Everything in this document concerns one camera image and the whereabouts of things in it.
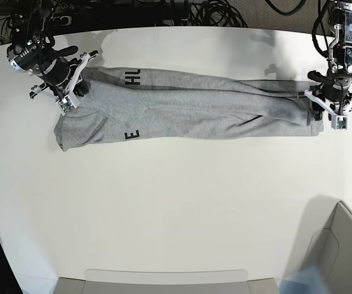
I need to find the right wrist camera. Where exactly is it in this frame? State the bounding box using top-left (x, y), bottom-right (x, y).
top-left (55, 95), bottom-right (79, 116)

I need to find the grey T-shirt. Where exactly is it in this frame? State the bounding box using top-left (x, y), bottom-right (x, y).
top-left (54, 67), bottom-right (323, 151)

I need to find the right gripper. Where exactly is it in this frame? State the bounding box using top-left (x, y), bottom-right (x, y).
top-left (29, 45), bottom-right (99, 100)

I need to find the grey box at right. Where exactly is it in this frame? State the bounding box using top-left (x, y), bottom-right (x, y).
top-left (300, 202), bottom-right (352, 293)

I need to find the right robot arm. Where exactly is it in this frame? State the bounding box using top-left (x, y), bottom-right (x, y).
top-left (6, 1), bottom-right (99, 110)

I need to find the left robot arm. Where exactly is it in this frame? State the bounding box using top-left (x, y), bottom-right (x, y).
top-left (304, 1), bottom-right (352, 130)

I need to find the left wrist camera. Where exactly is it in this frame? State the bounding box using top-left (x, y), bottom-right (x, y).
top-left (331, 115), bottom-right (348, 130)

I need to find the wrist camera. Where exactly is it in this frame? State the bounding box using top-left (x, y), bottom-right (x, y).
top-left (331, 115), bottom-right (348, 130)
top-left (55, 95), bottom-right (79, 116)

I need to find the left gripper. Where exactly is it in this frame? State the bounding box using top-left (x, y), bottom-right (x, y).
top-left (307, 70), bottom-right (352, 121)

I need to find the blue translucent object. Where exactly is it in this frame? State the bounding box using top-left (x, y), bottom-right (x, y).
top-left (277, 266), bottom-right (327, 294)

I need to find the grey tray at bottom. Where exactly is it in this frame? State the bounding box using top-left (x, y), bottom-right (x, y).
top-left (53, 269), bottom-right (280, 293)

